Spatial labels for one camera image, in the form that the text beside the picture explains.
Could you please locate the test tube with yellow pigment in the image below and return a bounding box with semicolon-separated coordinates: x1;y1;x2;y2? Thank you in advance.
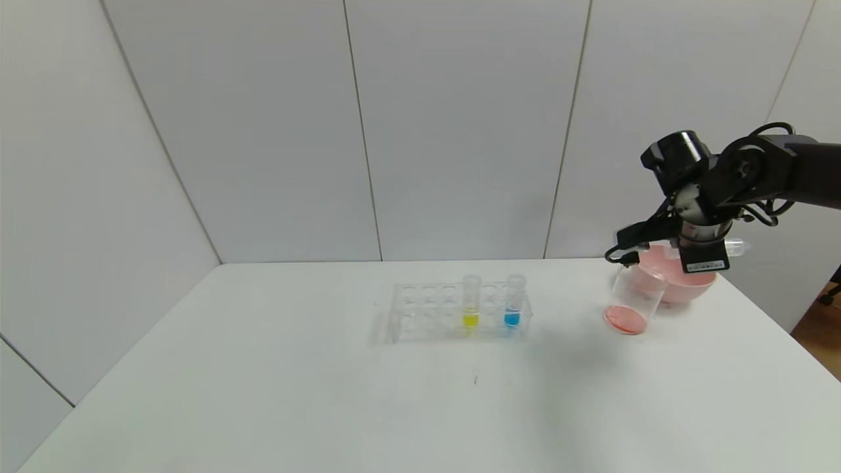
461;275;482;330

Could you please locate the clear glass beaker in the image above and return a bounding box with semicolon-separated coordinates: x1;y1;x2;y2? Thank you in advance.
603;263;668;336

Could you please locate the black camera cable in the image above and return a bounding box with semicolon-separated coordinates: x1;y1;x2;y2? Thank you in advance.
604;244;641;267

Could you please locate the pink bowl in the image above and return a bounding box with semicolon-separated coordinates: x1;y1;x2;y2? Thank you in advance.
639;244;717;305

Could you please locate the white wrist camera on bracket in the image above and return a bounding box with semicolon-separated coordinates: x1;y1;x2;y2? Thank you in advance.
614;217;685;263

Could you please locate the test tube with blue pigment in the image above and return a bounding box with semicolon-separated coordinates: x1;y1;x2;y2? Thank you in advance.
505;274;527;330

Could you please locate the clear acrylic test tube rack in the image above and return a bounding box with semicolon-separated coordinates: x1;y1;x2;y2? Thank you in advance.
388;281;533;345

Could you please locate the black stand leg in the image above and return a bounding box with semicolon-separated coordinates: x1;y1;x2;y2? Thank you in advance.
818;266;841;306

